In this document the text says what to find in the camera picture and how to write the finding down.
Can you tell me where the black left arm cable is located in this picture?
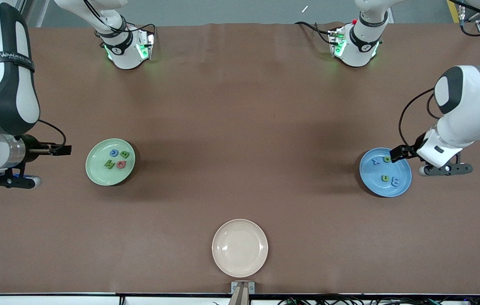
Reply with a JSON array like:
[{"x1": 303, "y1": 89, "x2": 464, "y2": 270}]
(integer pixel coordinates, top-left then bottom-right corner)
[{"x1": 399, "y1": 0, "x2": 480, "y2": 147}]

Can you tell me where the beige round plate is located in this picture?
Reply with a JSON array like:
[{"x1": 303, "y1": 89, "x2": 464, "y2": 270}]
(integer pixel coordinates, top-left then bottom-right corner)
[{"x1": 212, "y1": 219, "x2": 269, "y2": 278}]

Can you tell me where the black base power cable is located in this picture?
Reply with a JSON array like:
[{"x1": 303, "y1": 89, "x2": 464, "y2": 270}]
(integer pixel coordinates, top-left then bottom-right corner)
[{"x1": 294, "y1": 21, "x2": 334, "y2": 45}]

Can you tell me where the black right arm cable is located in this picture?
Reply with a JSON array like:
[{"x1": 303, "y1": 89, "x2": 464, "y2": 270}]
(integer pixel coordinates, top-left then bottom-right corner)
[{"x1": 0, "y1": 0, "x2": 67, "y2": 148}]

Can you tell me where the green round plate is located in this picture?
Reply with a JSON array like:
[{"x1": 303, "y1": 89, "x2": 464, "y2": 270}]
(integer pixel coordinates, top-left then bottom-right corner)
[{"x1": 85, "y1": 139, "x2": 136, "y2": 187}]

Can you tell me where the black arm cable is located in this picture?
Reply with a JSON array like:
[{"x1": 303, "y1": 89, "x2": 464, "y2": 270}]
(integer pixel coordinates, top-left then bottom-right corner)
[
  {"x1": 399, "y1": 0, "x2": 480, "y2": 147},
  {"x1": 0, "y1": 0, "x2": 67, "y2": 148}
]

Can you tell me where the grey bracket with post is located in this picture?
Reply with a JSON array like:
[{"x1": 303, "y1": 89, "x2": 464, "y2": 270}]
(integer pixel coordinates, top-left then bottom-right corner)
[{"x1": 231, "y1": 281, "x2": 255, "y2": 305}]

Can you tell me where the blue round plate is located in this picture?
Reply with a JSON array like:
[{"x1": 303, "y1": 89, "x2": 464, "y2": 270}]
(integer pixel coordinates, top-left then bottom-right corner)
[{"x1": 359, "y1": 147, "x2": 412, "y2": 198}]

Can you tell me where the brown table mat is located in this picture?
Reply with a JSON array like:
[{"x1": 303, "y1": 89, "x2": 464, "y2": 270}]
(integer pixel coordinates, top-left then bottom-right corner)
[{"x1": 0, "y1": 22, "x2": 480, "y2": 295}]

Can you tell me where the silver connector box green light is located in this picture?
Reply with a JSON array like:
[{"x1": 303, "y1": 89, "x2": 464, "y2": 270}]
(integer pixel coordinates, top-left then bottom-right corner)
[{"x1": 329, "y1": 28, "x2": 346, "y2": 58}]

